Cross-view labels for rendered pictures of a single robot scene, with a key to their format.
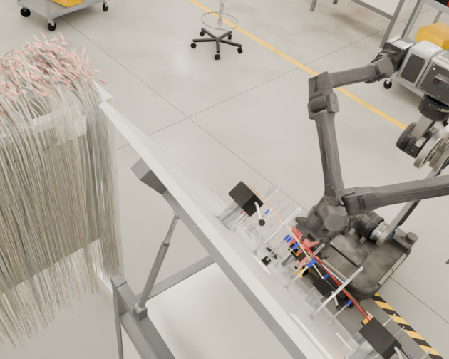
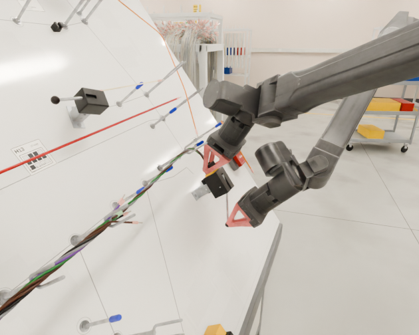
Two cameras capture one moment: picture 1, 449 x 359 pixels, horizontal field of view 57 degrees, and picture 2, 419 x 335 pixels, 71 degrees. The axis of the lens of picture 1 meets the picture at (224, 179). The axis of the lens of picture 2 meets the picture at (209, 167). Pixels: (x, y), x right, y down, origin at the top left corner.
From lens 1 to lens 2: 129 cm
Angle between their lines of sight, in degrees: 59
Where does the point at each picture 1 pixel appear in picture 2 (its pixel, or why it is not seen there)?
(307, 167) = not seen: outside the picture
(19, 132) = not seen: hidden behind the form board
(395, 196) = (316, 70)
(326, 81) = (398, 20)
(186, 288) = not seen: hidden behind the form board
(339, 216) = (217, 82)
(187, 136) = (394, 238)
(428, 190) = (378, 44)
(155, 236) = (282, 276)
